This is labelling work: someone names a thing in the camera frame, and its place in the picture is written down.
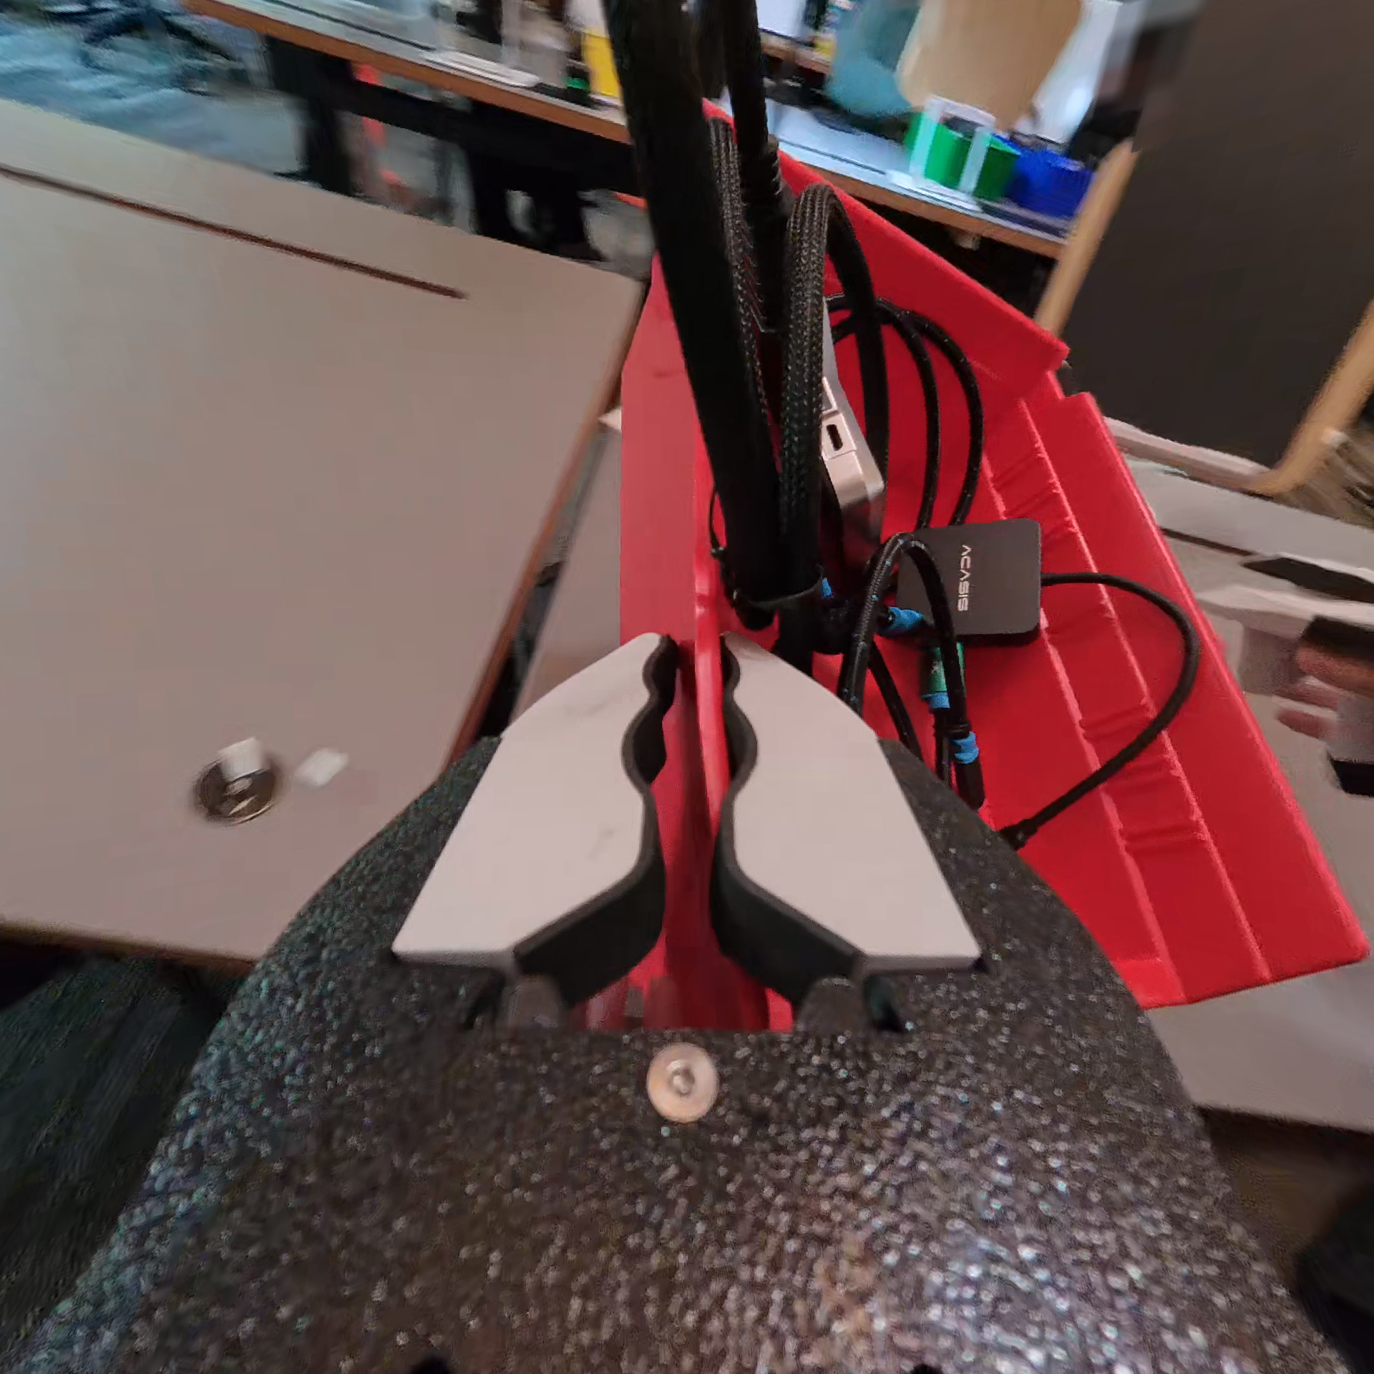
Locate black adapter with cable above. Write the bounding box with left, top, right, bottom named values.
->
left=893, top=518, right=1202, bottom=851

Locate person's right hand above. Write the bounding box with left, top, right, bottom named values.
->
left=1277, top=645, right=1361, bottom=744

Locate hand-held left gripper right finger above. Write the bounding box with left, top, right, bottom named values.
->
left=711, top=631, right=985, bottom=1007

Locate wooden desk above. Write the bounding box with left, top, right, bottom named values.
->
left=188, top=0, right=1065, bottom=258

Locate round metal lock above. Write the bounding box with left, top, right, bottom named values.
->
left=193, top=737, right=289, bottom=827

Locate silver splitter hub with cable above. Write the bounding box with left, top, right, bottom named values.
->
left=604, top=0, right=890, bottom=655

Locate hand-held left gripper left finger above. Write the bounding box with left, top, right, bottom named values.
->
left=391, top=632, right=680, bottom=1010

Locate red plastic bin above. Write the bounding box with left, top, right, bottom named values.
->
left=617, top=101, right=1374, bottom=1036

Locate green box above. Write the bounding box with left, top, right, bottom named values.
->
left=905, top=101, right=1021, bottom=199

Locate blue bin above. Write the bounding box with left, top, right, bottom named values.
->
left=1009, top=137, right=1094, bottom=215

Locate black panel with wooden edge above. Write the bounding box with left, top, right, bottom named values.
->
left=1035, top=0, right=1374, bottom=497

